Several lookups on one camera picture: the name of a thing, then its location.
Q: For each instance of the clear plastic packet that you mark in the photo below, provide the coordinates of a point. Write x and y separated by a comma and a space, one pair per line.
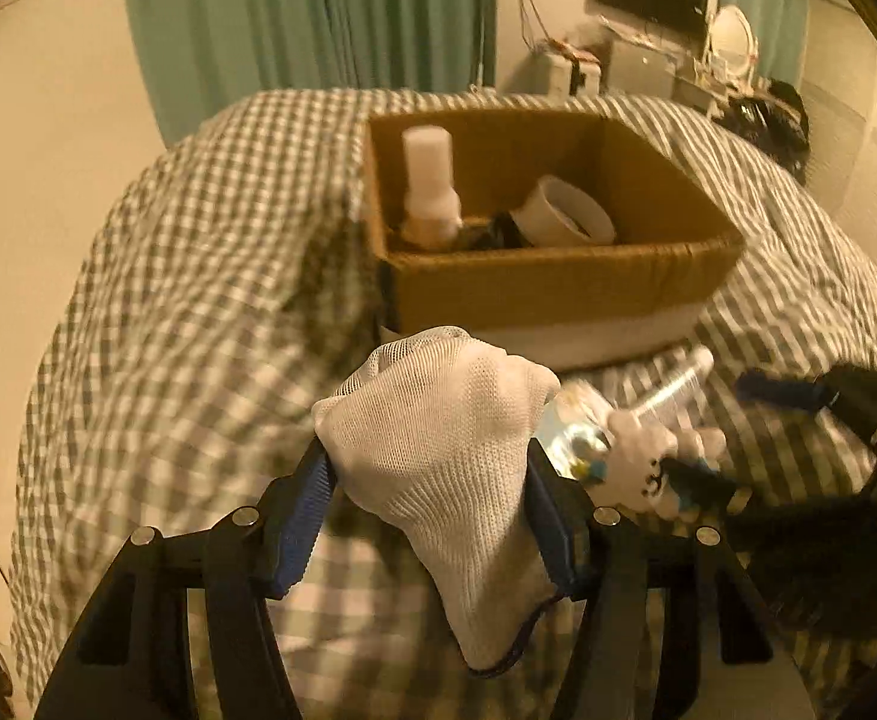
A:
577, 427

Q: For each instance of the cardboard box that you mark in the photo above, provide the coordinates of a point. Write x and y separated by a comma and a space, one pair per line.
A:
558, 285

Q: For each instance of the white knit glove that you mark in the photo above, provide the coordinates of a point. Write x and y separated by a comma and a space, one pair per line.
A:
438, 457

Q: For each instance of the black object in box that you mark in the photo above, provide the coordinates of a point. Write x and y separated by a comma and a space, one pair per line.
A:
495, 234

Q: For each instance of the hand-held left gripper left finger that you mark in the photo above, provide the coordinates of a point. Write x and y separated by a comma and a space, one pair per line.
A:
300, 521

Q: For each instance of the grey laptop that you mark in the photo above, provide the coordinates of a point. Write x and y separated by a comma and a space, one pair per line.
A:
641, 67

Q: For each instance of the white round mirror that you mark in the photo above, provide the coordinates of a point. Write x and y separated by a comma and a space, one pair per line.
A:
731, 37

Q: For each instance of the checked blanket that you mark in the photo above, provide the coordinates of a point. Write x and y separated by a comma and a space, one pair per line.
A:
206, 262

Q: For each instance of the white plastic bottle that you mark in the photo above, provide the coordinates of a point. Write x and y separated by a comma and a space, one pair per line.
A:
429, 180

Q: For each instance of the black bag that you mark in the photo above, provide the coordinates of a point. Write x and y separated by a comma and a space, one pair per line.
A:
772, 124

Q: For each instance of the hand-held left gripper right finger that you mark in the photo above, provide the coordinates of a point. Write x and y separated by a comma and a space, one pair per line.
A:
556, 536

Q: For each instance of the white tape roll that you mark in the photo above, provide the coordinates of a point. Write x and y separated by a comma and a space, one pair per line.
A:
562, 210

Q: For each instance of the white appliance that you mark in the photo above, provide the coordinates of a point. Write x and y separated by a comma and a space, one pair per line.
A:
566, 75

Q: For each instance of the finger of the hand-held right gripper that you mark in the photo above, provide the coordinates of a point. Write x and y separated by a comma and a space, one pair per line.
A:
780, 392
701, 484

